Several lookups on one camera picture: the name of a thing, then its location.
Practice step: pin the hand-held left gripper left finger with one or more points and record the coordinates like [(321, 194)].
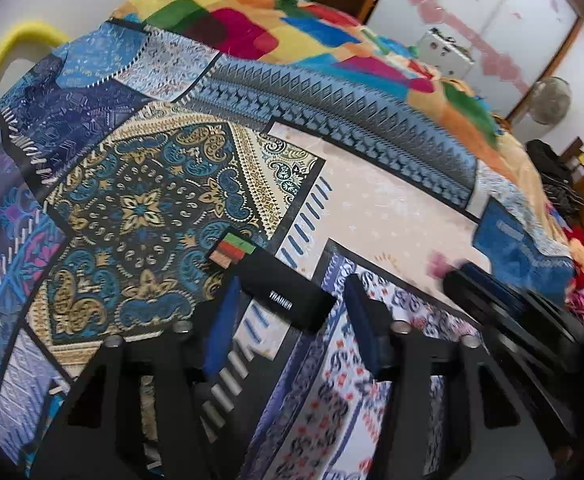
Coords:
[(222, 330)]

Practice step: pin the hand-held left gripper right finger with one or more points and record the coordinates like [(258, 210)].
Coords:
[(366, 325)]

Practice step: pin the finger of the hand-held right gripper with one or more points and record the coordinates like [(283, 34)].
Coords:
[(481, 290)]

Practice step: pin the pink wrapper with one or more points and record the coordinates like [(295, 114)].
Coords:
[(440, 264)]

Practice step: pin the black box with coloured end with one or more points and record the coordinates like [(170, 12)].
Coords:
[(282, 290)]

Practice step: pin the blue cloth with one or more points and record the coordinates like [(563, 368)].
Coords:
[(511, 245)]

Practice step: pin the pile of dark clothes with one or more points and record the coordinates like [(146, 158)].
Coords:
[(546, 160)]

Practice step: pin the standing fan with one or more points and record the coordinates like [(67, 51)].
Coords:
[(549, 100)]

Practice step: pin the white box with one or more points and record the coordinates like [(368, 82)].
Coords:
[(444, 57)]

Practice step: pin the white wardrobe with pink hearts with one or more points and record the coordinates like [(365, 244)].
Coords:
[(511, 10)]

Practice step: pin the multicoloured fleece blanket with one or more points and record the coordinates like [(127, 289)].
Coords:
[(242, 25)]

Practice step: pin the yellow padded bed rail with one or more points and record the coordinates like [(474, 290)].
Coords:
[(2, 55)]

